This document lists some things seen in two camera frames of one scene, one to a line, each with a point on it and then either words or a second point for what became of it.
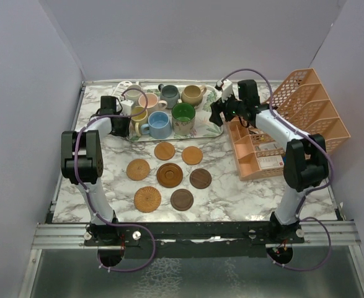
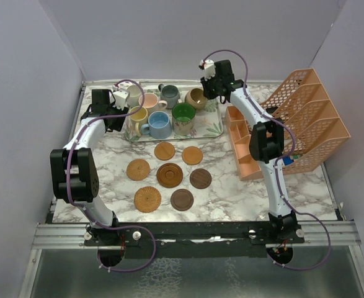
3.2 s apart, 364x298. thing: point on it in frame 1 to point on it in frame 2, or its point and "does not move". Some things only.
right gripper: (217, 107) to (204, 85)
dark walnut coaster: (200, 178) does not move
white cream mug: (133, 95) does not move
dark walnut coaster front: (182, 199) does not move
